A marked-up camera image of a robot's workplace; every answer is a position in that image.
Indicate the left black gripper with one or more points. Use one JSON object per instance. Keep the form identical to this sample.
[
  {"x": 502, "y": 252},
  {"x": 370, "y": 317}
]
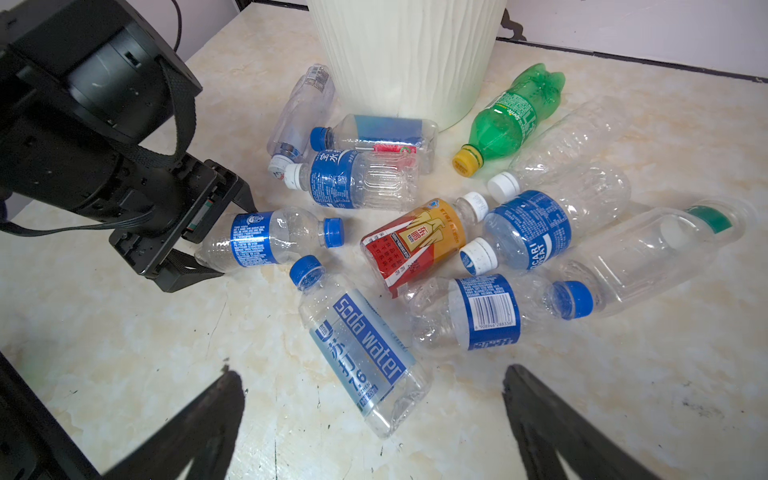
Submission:
[{"x": 190, "y": 197}]

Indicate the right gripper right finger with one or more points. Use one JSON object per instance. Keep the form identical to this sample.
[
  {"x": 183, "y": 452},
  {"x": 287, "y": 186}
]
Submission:
[{"x": 548, "y": 432}]

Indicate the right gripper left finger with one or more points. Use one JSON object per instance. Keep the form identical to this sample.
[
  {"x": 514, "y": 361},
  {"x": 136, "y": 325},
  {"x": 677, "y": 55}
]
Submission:
[{"x": 197, "y": 443}]

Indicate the small bottle blue label blue cap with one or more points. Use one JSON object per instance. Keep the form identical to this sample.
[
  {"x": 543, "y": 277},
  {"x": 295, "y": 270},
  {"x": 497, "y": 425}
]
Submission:
[{"x": 283, "y": 236}]

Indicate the clear bottle green cap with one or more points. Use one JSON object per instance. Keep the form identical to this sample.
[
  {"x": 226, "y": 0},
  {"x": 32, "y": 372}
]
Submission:
[{"x": 652, "y": 252}]

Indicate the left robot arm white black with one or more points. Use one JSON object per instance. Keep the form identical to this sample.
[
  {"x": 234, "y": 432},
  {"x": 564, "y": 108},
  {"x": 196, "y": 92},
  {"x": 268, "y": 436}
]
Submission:
[{"x": 97, "y": 116}]

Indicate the clear slim bottle beside bin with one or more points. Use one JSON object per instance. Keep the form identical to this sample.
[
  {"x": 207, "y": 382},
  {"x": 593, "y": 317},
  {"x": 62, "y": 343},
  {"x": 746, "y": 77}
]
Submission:
[{"x": 308, "y": 107}]

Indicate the white ribbed trash bin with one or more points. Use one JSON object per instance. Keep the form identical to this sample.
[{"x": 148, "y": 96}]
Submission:
[{"x": 408, "y": 58}]

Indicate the green bottle near bin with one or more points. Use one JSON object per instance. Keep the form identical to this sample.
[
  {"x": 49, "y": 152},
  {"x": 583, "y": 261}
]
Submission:
[{"x": 505, "y": 124}]

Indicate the barcode blue label bottle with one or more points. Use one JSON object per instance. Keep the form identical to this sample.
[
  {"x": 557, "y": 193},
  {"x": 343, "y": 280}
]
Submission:
[{"x": 451, "y": 316}]

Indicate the soda water labelled bottle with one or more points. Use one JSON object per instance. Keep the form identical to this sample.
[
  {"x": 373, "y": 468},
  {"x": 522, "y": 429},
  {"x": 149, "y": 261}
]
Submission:
[{"x": 380, "y": 375}]

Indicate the clear bottle blue label white cap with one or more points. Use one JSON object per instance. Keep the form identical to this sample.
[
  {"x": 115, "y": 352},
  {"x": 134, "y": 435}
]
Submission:
[{"x": 356, "y": 179}]

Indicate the red yellow label bottle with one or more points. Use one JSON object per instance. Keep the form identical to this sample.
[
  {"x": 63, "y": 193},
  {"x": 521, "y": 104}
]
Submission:
[{"x": 411, "y": 246}]

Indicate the Pocari blue label bottle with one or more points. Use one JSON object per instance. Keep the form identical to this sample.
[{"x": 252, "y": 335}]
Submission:
[{"x": 544, "y": 221}]

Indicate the bottle blue red label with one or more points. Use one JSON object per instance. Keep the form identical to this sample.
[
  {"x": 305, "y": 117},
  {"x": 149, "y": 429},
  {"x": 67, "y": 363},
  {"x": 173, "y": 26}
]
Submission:
[{"x": 380, "y": 134}]

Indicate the clear unlabelled crumpled bottle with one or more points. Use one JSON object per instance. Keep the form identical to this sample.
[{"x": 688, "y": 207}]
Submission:
[{"x": 578, "y": 136}]

